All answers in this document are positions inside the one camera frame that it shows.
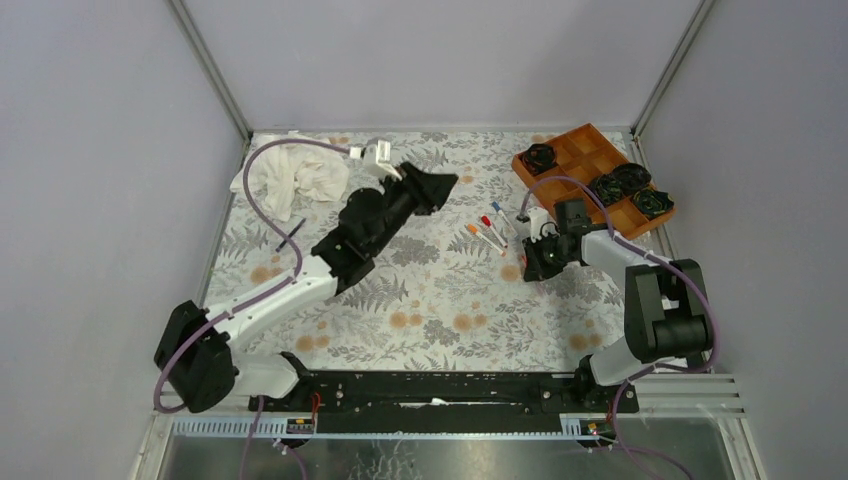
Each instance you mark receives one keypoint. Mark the black pen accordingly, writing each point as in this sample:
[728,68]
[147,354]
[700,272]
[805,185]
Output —
[291,234]

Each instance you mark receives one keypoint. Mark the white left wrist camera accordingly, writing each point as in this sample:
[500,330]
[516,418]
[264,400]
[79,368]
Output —
[375,158]

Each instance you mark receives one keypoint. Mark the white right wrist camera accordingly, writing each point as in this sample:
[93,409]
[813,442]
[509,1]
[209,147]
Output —
[540,223]

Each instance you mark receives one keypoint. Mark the white pen blue tip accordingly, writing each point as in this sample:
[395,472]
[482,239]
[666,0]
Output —
[505,219]

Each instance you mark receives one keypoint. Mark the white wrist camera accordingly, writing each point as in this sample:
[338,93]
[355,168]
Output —
[375,158]
[540,223]

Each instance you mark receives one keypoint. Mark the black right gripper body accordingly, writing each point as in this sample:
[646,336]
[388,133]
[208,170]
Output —
[546,255]

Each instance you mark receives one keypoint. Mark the white crumpled cloth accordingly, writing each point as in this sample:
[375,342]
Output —
[283,173]

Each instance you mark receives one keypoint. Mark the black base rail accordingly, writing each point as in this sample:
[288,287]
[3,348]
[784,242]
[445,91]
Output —
[420,402]

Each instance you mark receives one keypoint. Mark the orange compartment tray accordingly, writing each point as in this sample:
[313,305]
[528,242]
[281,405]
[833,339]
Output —
[582,164]

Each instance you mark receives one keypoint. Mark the white pen red tip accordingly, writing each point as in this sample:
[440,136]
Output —
[491,227]
[494,246]

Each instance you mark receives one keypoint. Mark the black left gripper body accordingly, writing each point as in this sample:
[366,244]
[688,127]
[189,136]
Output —
[412,193]

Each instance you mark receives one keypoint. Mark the floral patterned mat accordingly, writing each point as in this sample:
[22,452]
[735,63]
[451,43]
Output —
[441,299]

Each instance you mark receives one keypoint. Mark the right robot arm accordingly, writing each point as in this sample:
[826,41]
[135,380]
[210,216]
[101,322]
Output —
[666,314]

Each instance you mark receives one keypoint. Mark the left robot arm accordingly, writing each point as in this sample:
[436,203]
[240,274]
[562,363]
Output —
[200,352]

